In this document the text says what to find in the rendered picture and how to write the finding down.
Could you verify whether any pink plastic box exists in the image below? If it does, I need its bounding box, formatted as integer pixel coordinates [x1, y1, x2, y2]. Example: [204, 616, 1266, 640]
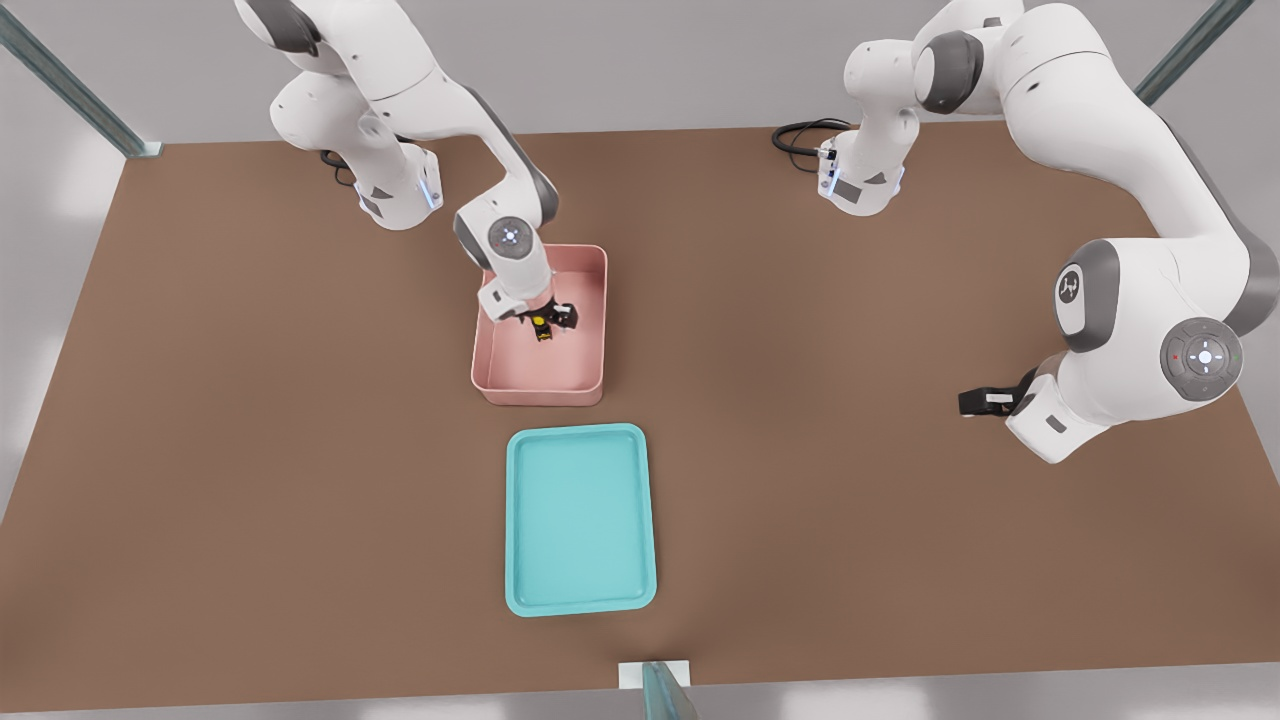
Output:
[471, 244, 609, 407]

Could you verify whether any pale blue-green tray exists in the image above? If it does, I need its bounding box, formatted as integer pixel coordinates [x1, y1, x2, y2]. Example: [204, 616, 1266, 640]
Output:
[505, 423, 658, 618]

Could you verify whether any black cable loop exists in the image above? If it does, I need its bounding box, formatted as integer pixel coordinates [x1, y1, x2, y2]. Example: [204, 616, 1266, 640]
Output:
[772, 119, 853, 174]
[320, 134, 421, 188]

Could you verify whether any silver frame post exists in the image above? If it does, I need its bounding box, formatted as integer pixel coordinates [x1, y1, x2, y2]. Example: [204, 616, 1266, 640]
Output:
[1134, 0, 1256, 107]
[619, 660, 700, 720]
[0, 10, 163, 159]

